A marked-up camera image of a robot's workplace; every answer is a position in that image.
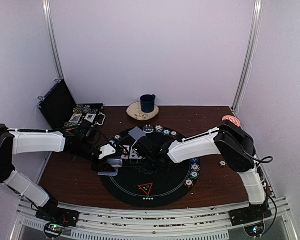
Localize beige ceramic saucer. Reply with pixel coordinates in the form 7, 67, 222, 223
126, 101, 160, 121

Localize white boxed card deck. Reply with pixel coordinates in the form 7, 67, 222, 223
85, 113, 96, 122

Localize seven of clubs card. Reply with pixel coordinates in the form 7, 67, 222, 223
129, 147, 142, 160

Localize green fifty poker chip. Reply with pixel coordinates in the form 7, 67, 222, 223
189, 170, 200, 180

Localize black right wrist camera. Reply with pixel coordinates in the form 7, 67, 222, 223
132, 136, 155, 158

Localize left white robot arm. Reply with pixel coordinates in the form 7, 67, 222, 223
0, 122, 123, 222

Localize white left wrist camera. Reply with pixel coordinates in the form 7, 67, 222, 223
98, 143, 116, 160

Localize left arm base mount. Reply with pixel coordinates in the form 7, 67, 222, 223
35, 208, 80, 239

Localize dark blue mug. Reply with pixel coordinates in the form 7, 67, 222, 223
140, 94, 156, 113

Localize blue ten poker chip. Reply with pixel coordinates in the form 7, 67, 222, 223
191, 163, 201, 172

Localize black poker set case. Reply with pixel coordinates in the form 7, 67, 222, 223
37, 79, 106, 129

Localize red patterned small bowl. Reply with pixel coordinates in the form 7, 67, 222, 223
222, 115, 241, 128

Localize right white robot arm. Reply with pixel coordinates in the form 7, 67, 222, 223
139, 115, 274, 221

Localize blue boxed card deck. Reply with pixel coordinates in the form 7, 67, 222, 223
68, 113, 82, 124

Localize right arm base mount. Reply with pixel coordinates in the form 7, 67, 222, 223
228, 207, 272, 238

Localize round black poker mat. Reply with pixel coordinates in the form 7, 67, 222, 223
100, 129, 201, 208

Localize green chips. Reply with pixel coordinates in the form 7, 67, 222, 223
162, 129, 171, 136

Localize blue playing card deck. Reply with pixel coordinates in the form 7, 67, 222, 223
107, 157, 123, 168

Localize six of hearts card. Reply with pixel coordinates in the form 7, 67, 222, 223
121, 145, 131, 160

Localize red triangle all-in marker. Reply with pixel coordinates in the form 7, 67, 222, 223
138, 182, 153, 196

